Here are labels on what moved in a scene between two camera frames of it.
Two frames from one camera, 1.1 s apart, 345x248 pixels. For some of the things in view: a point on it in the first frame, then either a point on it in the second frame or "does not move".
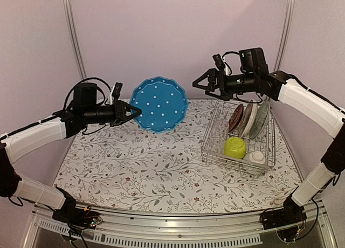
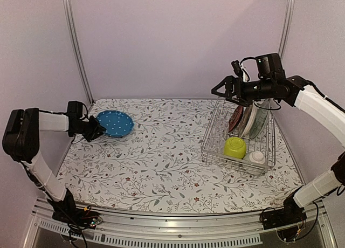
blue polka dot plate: x=163 y=103 -> x=117 y=123
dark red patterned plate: x=235 y=117 does not move
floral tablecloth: x=124 y=167 does not move
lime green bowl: x=235 y=147 does not move
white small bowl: x=257 y=157 does not move
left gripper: x=119 y=116 -> x=97 y=127
